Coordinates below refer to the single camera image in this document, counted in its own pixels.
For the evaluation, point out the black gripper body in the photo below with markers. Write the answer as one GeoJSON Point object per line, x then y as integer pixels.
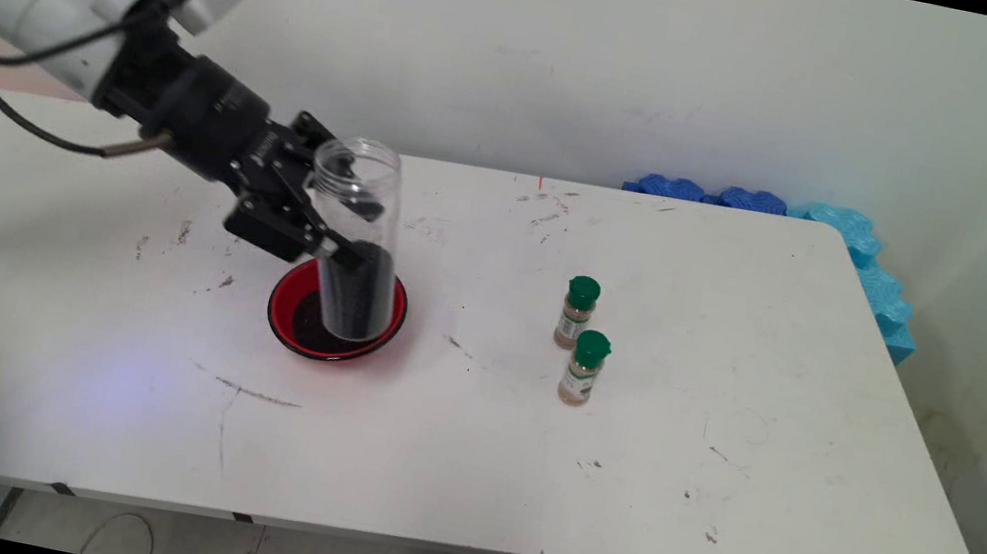
{"type": "Point", "coordinates": [216, 122]}

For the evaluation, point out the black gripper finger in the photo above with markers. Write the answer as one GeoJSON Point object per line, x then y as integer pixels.
{"type": "Point", "coordinates": [273, 230]}
{"type": "Point", "coordinates": [311, 128]}

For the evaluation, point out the clear plastic jar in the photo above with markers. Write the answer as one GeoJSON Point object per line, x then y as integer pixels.
{"type": "Point", "coordinates": [376, 165]}

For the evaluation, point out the black seeds heap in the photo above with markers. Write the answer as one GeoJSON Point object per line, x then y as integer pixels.
{"type": "Point", "coordinates": [358, 294]}
{"type": "Point", "coordinates": [304, 325]}

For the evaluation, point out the red bowl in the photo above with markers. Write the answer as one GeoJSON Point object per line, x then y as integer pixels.
{"type": "Point", "coordinates": [284, 311]}

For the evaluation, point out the beige board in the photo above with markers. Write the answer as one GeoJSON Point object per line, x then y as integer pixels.
{"type": "Point", "coordinates": [1, 74]}

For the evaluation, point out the black table edge clip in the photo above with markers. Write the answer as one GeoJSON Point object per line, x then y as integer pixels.
{"type": "Point", "coordinates": [62, 488]}
{"type": "Point", "coordinates": [243, 517]}

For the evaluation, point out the green cap spice bottle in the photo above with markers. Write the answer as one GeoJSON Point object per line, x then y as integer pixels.
{"type": "Point", "coordinates": [583, 374]}
{"type": "Point", "coordinates": [575, 317]}

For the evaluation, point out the light blue foam mat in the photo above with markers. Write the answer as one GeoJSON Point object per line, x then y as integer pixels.
{"type": "Point", "coordinates": [870, 272]}

